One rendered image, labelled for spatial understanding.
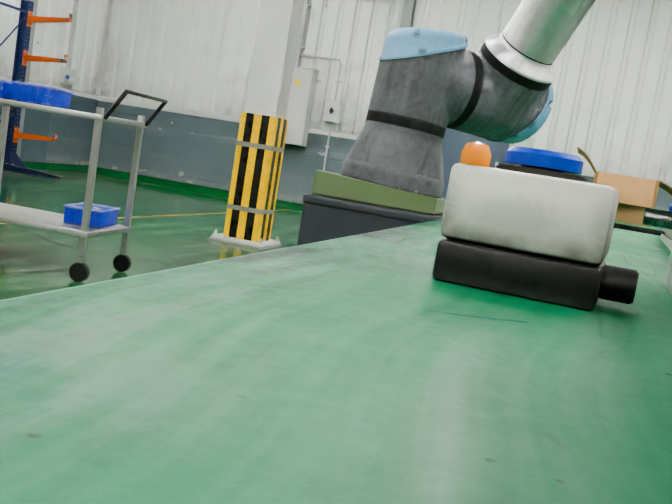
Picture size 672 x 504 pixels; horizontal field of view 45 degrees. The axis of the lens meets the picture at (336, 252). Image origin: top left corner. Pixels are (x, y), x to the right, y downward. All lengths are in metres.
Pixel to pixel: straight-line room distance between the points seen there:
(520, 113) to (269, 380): 1.07
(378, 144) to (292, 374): 0.96
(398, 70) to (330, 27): 11.14
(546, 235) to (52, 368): 0.27
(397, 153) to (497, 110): 0.17
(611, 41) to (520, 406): 11.60
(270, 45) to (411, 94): 5.86
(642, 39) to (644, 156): 1.53
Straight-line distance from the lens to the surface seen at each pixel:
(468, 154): 0.41
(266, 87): 6.94
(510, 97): 1.21
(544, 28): 1.19
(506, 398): 0.21
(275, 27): 6.99
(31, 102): 4.53
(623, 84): 11.70
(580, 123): 11.62
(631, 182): 2.77
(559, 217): 0.40
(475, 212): 0.41
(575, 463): 0.17
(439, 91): 1.16
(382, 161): 1.13
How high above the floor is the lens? 0.83
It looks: 6 degrees down
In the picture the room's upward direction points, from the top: 9 degrees clockwise
